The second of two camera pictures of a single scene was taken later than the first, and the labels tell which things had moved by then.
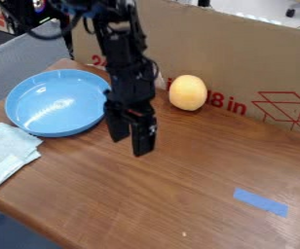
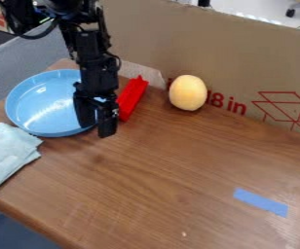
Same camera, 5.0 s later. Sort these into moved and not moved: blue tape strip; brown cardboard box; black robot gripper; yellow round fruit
Moved: black robot gripper
Not moved: blue tape strip; yellow round fruit; brown cardboard box
